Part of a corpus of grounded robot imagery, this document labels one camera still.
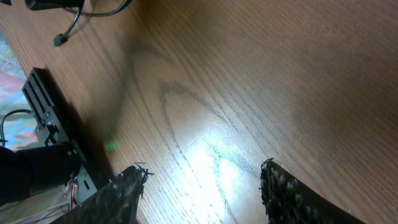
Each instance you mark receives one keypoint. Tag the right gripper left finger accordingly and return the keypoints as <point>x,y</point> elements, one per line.
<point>116,202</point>

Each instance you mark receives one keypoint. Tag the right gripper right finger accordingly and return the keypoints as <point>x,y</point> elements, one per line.
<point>288,200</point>

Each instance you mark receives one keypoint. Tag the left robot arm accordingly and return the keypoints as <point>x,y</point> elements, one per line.
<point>38,5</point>

